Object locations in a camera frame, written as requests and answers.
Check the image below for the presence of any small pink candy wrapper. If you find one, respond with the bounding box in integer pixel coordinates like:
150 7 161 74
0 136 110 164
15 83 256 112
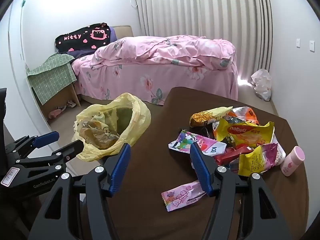
161 179 208 205

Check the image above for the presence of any golden brown snack wrapper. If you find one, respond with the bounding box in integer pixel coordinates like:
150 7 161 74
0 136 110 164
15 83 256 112
189 106 233 128

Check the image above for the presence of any wooden nightstand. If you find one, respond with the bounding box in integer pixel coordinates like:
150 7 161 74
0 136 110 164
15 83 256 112
31 81 81 123

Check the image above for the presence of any yellow purple snack wrapper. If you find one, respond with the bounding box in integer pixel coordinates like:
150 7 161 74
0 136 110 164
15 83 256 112
237 142 279 177

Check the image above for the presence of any beige headboard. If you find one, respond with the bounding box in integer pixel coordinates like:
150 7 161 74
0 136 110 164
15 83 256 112
110 25 134 41

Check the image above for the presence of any bed with pink floral sheet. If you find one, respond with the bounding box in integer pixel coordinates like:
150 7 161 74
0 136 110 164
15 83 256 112
71 54 239 105

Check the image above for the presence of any red snack wrapper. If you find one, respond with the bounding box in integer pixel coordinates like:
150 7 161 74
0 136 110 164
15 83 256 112
214 144 258 166

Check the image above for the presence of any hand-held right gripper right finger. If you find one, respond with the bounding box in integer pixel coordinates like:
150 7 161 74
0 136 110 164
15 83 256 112
189 144 293 240

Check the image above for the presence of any pink slipper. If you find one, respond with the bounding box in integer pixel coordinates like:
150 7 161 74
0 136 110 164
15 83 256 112
49 105 67 119

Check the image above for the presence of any black pink printed blanket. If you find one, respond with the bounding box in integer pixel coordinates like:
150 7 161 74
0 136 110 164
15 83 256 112
55 23 111 53

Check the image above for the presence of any pink white cartoon wrapper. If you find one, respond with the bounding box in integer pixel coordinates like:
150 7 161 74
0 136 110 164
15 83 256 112
168 129 227 159

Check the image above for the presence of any white pink snack wrapper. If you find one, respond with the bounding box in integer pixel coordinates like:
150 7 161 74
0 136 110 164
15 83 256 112
271 132 287 166

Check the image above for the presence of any white pleated curtain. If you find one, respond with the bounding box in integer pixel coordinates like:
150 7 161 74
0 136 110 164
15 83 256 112
135 0 273 72

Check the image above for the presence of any white plastic bag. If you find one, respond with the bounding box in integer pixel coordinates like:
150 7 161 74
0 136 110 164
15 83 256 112
251 69 272 102

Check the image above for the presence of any yellow plastic bag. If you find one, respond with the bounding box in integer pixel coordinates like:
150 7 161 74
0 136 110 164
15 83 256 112
72 92 152 162

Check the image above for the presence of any pink bottle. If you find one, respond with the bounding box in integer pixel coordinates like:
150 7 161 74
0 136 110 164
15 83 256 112
280 146 305 177

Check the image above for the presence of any yellow wafer wrapper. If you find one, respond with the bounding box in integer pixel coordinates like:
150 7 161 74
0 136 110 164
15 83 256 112
212 119 275 149

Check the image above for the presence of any pink floral duvet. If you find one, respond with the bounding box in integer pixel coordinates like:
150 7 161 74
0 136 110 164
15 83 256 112
90 35 237 71

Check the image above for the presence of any green checked cloth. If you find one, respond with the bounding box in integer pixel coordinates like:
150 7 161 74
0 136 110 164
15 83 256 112
27 53 77 105

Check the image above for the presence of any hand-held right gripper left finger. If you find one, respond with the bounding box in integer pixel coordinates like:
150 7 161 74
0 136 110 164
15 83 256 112
27 143 132 240

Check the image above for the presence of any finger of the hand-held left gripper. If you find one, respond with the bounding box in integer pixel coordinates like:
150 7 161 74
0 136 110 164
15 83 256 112
19 139 84 172
7 131 60 157

